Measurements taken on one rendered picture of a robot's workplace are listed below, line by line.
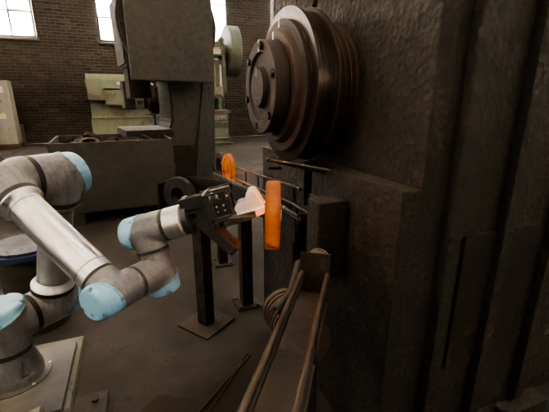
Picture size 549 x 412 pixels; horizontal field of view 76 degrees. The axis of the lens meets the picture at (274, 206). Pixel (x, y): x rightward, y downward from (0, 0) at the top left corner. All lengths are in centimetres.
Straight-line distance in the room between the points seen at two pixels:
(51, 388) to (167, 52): 306
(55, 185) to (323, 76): 74
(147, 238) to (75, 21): 1061
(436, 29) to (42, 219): 93
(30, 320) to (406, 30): 124
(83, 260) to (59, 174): 29
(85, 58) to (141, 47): 755
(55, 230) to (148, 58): 295
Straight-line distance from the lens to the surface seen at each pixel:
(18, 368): 126
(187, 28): 383
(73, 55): 1122
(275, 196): 73
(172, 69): 373
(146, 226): 83
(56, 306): 125
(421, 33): 94
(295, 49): 107
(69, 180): 104
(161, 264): 85
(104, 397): 161
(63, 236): 86
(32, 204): 92
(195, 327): 187
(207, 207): 78
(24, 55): 1139
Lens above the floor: 107
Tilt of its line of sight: 16 degrees down
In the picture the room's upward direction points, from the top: straight up
